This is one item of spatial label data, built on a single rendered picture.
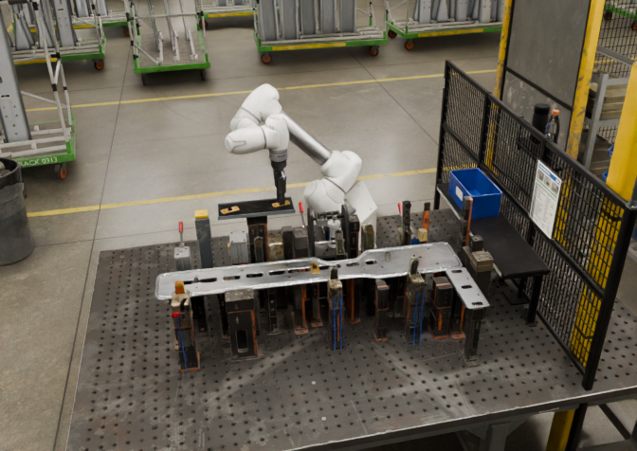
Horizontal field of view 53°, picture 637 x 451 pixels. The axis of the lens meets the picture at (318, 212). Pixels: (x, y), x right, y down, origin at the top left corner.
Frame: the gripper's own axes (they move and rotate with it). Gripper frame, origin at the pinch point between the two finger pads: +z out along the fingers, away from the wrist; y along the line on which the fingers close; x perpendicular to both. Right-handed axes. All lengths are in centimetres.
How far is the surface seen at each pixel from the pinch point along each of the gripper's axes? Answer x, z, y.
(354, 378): 2, 50, 78
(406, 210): 51, 4, 32
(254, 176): 64, 120, -266
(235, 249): -28.6, 12.9, 16.4
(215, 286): -42, 20, 31
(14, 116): -132, 64, -374
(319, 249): 12.7, 23.4, 17.3
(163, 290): -64, 20, 24
